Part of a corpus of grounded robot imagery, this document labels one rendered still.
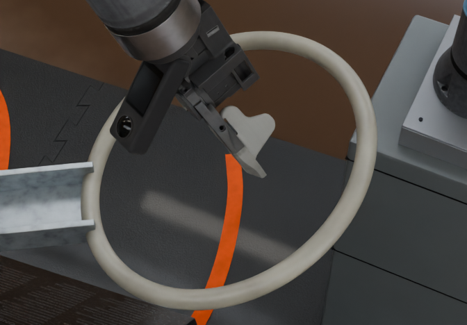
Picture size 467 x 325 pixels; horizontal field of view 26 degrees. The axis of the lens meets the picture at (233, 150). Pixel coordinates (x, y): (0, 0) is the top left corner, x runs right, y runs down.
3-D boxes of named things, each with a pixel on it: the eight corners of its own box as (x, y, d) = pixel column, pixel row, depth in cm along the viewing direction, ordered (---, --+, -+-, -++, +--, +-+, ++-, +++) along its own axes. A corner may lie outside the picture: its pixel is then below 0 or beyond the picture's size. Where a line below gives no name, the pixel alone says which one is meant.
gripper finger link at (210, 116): (248, 147, 107) (195, 85, 105) (237, 157, 107) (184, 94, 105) (238, 142, 112) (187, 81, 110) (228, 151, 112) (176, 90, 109)
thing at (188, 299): (88, 351, 148) (78, 343, 146) (84, 94, 177) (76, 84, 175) (410, 260, 136) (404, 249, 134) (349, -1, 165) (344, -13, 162)
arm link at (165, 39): (129, 51, 96) (84, 5, 102) (152, 81, 99) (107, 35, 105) (201, -10, 96) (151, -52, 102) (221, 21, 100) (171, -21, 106)
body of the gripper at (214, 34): (264, 82, 109) (220, 13, 100) (204, 135, 109) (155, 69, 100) (226, 48, 114) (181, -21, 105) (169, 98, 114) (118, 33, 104)
